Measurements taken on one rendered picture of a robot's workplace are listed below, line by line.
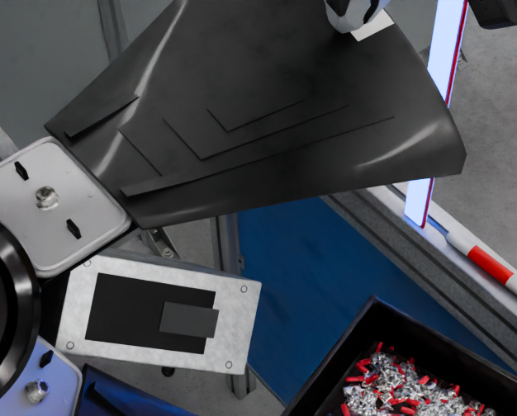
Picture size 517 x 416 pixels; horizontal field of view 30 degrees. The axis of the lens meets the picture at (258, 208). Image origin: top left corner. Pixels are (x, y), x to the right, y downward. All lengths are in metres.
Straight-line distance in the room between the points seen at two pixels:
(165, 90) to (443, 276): 0.44
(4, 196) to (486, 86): 1.84
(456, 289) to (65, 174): 0.49
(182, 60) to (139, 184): 0.10
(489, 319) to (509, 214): 1.15
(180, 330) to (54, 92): 0.92
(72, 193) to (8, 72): 0.94
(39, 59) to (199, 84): 0.93
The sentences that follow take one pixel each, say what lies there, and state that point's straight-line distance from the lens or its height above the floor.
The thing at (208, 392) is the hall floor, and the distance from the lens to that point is 1.82.
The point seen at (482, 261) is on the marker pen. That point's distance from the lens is 0.93.
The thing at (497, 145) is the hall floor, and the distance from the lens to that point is 2.20.
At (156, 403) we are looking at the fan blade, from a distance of 0.66.
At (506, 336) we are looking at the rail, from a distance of 0.95.
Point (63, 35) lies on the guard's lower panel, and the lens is 1.53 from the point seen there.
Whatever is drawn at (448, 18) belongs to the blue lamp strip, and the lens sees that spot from 0.76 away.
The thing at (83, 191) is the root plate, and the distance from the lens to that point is 0.57.
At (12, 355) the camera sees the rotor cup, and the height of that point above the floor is 1.19.
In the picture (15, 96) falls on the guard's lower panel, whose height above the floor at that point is 0.55.
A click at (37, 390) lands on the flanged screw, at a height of 1.12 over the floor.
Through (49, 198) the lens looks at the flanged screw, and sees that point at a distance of 0.56.
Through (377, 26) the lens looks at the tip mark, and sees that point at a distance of 0.66.
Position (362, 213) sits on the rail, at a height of 0.82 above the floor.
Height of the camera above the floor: 1.62
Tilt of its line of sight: 53 degrees down
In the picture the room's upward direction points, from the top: 2 degrees counter-clockwise
